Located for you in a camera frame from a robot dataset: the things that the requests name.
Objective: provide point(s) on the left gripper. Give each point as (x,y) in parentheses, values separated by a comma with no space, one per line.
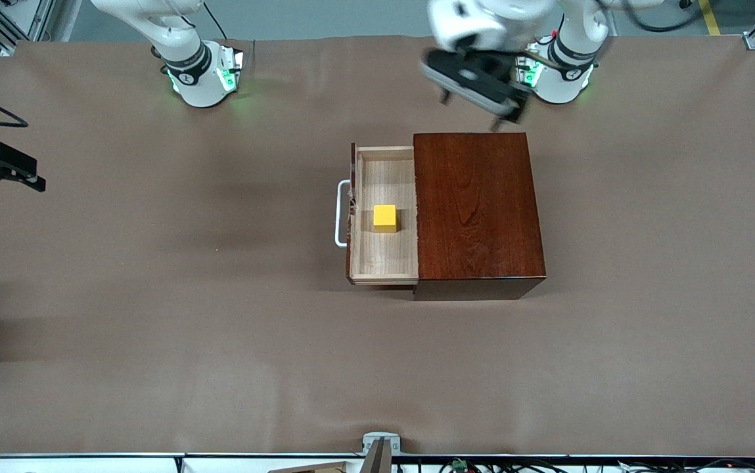
(495,66)

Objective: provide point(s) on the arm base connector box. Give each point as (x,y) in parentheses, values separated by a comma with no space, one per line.
(229,69)
(533,72)

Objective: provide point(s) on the yellow cube block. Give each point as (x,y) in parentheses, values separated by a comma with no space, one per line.
(385,217)

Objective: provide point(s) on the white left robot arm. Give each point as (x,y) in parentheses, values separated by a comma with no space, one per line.
(561,92)

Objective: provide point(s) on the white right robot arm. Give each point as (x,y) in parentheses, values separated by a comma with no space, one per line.
(183,39)

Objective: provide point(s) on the paper table cover sheet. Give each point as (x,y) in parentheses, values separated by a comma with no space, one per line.
(154,394)

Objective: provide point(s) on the grey metal table bracket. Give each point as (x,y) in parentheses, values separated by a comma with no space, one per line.
(377,435)

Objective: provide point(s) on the dark red wooden cabinet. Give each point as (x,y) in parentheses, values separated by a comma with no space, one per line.
(476,210)

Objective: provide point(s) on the light wooden drawer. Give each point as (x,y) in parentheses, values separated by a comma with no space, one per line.
(384,256)

